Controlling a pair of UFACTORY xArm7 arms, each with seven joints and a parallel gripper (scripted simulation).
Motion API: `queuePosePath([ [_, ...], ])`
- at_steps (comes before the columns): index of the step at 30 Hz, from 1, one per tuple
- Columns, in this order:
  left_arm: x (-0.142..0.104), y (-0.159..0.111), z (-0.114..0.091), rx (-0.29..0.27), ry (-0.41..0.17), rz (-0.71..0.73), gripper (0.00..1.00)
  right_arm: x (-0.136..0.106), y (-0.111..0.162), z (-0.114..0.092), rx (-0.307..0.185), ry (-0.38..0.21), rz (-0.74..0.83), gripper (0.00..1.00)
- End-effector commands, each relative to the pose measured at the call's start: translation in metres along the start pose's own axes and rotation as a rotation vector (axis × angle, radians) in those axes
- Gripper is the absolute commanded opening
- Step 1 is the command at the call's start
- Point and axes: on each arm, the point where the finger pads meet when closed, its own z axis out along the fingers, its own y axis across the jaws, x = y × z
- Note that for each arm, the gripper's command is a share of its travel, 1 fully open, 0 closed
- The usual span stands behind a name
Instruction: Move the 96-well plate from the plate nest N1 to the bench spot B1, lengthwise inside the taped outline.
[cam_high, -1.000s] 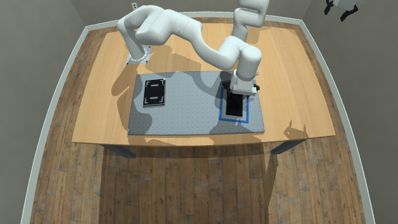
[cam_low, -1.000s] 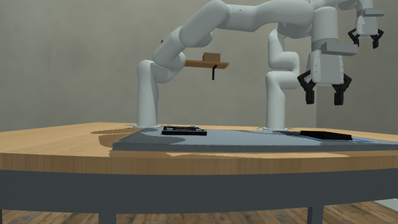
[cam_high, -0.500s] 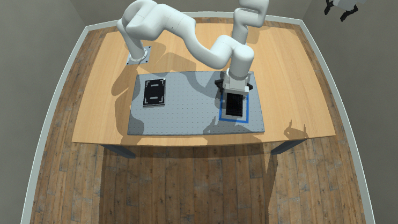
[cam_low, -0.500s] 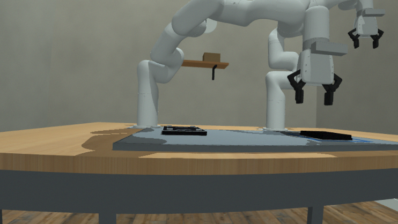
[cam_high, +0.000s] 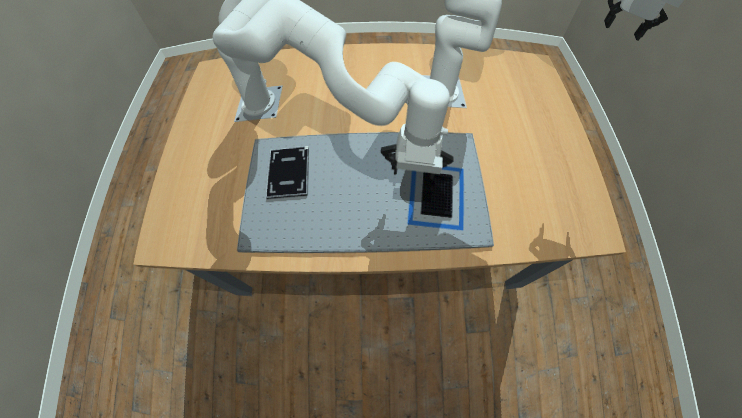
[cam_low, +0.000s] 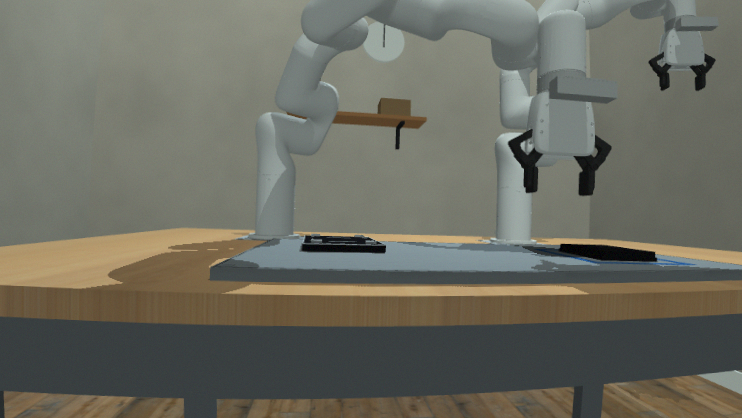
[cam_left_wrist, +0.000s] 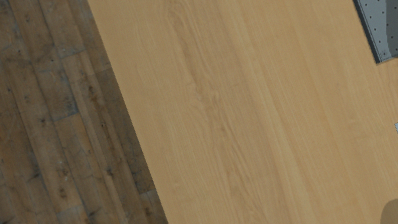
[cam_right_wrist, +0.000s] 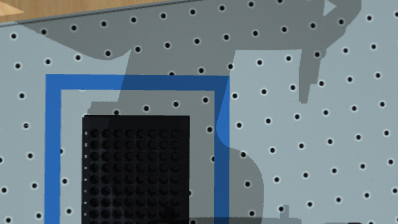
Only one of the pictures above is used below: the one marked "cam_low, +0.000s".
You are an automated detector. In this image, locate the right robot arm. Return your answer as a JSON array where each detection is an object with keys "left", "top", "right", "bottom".
[{"left": 248, "top": 0, "right": 618, "bottom": 240}]

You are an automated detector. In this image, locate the black well plate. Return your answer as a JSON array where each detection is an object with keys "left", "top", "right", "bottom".
[{"left": 559, "top": 244, "right": 657, "bottom": 262}]

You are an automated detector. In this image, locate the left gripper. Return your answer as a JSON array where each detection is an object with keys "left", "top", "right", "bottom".
[{"left": 648, "top": 28, "right": 716, "bottom": 91}]

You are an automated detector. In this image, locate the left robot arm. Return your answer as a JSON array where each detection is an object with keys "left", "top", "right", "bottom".
[{"left": 490, "top": 0, "right": 718, "bottom": 244}]

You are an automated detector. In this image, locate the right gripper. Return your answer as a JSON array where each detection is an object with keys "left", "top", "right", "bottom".
[{"left": 508, "top": 89, "right": 612, "bottom": 196}]

